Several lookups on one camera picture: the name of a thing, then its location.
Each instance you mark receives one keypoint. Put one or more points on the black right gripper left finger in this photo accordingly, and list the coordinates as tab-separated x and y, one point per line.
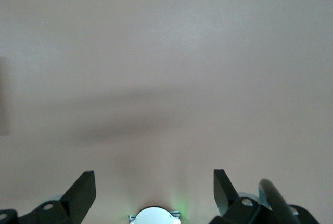
75	200

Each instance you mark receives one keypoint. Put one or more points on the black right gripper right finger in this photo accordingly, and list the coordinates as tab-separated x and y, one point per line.
226	203

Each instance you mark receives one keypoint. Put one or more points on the white round flange disc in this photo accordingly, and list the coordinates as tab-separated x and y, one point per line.
154	216

